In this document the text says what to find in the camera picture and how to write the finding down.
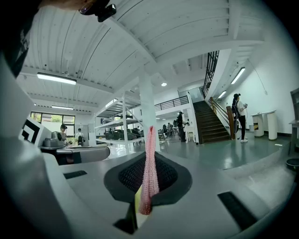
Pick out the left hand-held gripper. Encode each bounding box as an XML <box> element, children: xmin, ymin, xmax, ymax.
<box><xmin>18</xmin><ymin>115</ymin><xmax>111</xmax><ymax>165</ymax></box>

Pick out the dark wooden staircase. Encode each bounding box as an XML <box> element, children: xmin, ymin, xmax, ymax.
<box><xmin>192</xmin><ymin>100</ymin><xmax>232</xmax><ymax>144</ymax></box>

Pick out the pink cloth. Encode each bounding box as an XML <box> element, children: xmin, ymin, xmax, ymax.
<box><xmin>138</xmin><ymin>126</ymin><xmax>161</xmax><ymax>215</ymax></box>

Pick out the white side table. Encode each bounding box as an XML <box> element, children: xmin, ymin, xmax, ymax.
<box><xmin>184</xmin><ymin>123</ymin><xmax>196</xmax><ymax>143</ymax></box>

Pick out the white metal shelf rack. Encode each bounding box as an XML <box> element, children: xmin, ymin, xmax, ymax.
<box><xmin>94</xmin><ymin>91</ymin><xmax>146</xmax><ymax>155</ymax></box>

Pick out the black head camera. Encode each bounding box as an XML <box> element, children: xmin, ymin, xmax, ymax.
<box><xmin>93</xmin><ymin>3</ymin><xmax>117</xmax><ymax>23</ymax></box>

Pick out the white counter cabinet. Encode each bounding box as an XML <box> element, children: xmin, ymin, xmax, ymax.
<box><xmin>251</xmin><ymin>111</ymin><xmax>278</xmax><ymax>141</ymax></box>

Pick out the grey cubby shelf unit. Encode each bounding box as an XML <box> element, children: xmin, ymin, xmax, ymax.
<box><xmin>289</xmin><ymin>87</ymin><xmax>299</xmax><ymax>155</ymax></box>

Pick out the black round container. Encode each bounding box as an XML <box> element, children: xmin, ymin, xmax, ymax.
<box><xmin>286</xmin><ymin>158</ymin><xmax>299</xmax><ymax>171</ymax></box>

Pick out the wooden stair handrail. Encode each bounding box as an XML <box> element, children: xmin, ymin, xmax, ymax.
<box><xmin>209</xmin><ymin>97</ymin><xmax>236</xmax><ymax>141</ymax></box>

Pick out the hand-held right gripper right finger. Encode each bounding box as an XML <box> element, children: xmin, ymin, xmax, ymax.
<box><xmin>136</xmin><ymin>151</ymin><xmax>280</xmax><ymax>239</ymax></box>

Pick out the white pillar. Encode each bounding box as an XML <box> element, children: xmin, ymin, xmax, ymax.
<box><xmin>138</xmin><ymin>67</ymin><xmax>161</xmax><ymax>152</ymax></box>

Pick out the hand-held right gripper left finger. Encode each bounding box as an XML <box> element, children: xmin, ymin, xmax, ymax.
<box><xmin>43</xmin><ymin>151</ymin><xmax>150</xmax><ymax>236</ymax></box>

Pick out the black balcony railing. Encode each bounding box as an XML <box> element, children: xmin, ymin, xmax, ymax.
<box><xmin>154</xmin><ymin>95</ymin><xmax>189</xmax><ymax>112</ymax></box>
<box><xmin>202</xmin><ymin>50</ymin><xmax>220</xmax><ymax>98</ymax></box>

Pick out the row of black cases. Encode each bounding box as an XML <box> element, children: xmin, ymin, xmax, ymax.
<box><xmin>104</xmin><ymin>128</ymin><xmax>145</xmax><ymax>141</ymax></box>

